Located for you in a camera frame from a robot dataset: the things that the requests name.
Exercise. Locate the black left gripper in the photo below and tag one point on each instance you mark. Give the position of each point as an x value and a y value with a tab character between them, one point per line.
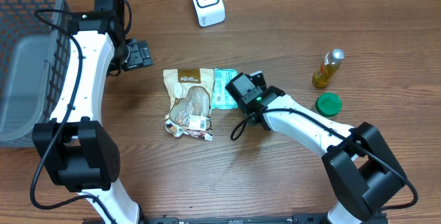
141	54

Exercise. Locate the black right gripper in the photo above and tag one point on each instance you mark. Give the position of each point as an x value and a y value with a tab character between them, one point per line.
258	77

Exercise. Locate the teal packet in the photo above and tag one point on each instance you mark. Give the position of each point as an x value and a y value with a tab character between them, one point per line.
221	97

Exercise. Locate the green lid white jar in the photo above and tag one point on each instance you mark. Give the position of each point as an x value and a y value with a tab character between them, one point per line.
328	104

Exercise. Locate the yellow liquid bottle silver cap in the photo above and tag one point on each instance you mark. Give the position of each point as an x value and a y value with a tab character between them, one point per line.
328	68

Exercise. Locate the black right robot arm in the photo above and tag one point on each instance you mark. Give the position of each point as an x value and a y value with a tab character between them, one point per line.
363	172

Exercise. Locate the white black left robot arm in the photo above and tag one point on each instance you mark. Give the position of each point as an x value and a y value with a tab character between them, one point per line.
74	147

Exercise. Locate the white barcode scanner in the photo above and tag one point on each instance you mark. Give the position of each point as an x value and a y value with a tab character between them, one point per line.
209	12

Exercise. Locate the grey plastic mesh basket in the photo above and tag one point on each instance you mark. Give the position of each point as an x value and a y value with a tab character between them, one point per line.
34	61

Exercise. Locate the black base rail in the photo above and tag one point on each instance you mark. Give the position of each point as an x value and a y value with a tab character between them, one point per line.
295	219

